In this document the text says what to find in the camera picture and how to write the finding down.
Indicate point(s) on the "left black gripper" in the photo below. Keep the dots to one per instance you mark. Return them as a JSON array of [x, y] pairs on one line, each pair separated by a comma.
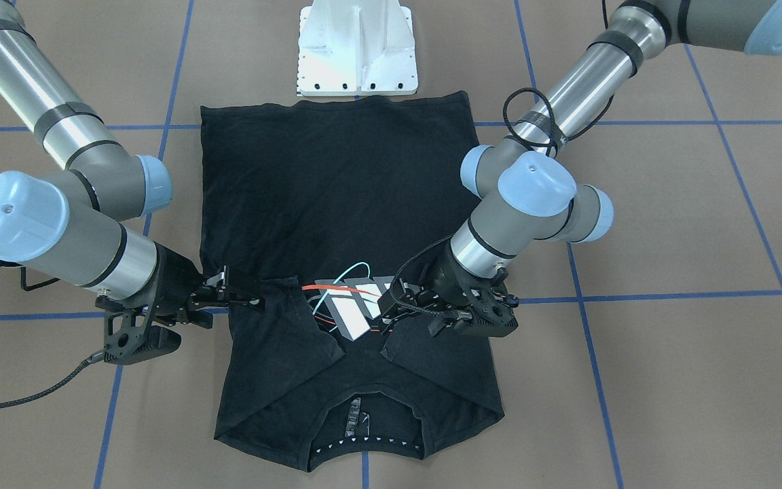
[[450, 279]]

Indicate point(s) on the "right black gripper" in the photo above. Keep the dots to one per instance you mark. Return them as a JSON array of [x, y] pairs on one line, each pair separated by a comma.
[[172, 275]]

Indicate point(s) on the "black printed t-shirt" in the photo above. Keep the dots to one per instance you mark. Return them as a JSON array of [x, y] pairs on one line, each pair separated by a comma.
[[296, 196]]

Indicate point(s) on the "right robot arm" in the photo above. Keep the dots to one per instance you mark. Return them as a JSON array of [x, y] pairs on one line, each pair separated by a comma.
[[71, 224]]

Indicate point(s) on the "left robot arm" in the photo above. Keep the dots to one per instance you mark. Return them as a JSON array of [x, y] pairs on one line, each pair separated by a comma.
[[526, 194]]

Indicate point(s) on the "brown table mat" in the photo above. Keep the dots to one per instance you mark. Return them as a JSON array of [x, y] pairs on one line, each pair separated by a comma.
[[650, 358]]

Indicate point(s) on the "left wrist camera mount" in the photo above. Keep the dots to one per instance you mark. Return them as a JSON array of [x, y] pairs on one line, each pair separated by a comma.
[[471, 305]]

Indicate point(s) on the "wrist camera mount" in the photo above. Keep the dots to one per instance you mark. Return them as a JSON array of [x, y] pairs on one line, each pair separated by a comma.
[[471, 305], [133, 335]]

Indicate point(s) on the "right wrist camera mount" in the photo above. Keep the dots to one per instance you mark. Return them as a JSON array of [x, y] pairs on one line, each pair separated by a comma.
[[133, 335]]

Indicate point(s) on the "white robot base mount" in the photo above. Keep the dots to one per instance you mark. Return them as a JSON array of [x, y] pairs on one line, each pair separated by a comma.
[[356, 48]]

